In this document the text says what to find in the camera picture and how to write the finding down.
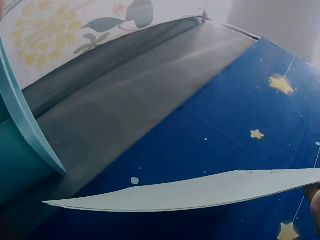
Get person's right hand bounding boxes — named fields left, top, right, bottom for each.
left=302, top=182, right=320, bottom=237

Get white paper sheets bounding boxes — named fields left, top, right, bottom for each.
left=41, top=167, right=320, bottom=213

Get teal plastic container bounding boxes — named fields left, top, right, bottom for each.
left=0, top=36, right=67, bottom=208

